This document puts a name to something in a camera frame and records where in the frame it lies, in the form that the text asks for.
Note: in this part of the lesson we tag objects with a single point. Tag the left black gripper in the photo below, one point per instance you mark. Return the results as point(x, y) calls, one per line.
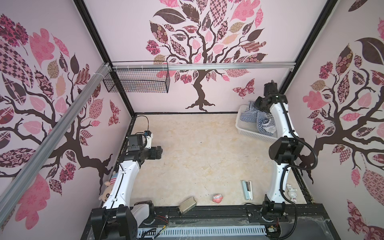
point(154, 151)

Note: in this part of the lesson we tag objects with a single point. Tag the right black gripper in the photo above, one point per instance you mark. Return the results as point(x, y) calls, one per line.
point(270, 89)

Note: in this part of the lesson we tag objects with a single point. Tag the blue white striped tank top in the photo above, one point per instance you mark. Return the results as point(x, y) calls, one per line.
point(265, 123)

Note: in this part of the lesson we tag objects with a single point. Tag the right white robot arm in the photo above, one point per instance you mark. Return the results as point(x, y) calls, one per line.
point(284, 151)

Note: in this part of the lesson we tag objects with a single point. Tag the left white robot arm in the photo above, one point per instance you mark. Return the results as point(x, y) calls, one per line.
point(117, 219)

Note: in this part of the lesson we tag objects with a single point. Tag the white plastic laundry basket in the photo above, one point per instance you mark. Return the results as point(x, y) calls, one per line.
point(250, 129)

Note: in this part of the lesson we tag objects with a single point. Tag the tan rectangular box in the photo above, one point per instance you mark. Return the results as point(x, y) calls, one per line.
point(187, 205)

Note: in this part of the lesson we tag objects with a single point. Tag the plush doll head toy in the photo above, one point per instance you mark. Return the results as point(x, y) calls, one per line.
point(109, 187)

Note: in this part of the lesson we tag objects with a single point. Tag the pink denture toy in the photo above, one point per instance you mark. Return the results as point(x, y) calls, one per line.
point(217, 198)

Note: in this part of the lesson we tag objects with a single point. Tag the grey white stapler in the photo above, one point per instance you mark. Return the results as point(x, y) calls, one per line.
point(247, 189)

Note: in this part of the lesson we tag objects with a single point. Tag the small white rabbit figurine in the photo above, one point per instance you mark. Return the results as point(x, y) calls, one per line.
point(292, 193)

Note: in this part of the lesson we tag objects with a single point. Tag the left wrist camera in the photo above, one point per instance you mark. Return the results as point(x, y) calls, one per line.
point(139, 142)

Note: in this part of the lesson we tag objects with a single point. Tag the rear aluminium frame bar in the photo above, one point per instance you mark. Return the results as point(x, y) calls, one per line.
point(222, 66)

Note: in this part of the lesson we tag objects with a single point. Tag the aluminium frame bar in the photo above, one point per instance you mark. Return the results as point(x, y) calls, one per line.
point(222, 66)
point(22, 181)

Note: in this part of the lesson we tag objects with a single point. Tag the black wire mesh basket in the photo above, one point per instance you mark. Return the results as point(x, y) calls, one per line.
point(138, 77)

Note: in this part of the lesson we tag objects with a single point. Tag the white slotted cable duct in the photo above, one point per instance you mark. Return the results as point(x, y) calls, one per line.
point(218, 231)

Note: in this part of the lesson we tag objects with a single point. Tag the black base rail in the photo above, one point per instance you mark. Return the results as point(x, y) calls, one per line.
point(251, 213)

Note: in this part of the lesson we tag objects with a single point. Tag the left aluminium frame bar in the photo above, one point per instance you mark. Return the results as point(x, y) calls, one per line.
point(22, 181)

